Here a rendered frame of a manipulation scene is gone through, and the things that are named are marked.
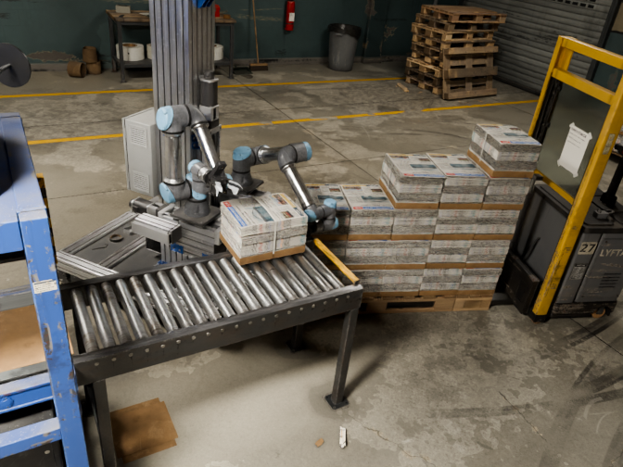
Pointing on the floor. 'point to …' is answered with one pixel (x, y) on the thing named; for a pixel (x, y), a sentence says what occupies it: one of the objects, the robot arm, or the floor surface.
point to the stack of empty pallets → (467, 29)
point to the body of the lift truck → (591, 289)
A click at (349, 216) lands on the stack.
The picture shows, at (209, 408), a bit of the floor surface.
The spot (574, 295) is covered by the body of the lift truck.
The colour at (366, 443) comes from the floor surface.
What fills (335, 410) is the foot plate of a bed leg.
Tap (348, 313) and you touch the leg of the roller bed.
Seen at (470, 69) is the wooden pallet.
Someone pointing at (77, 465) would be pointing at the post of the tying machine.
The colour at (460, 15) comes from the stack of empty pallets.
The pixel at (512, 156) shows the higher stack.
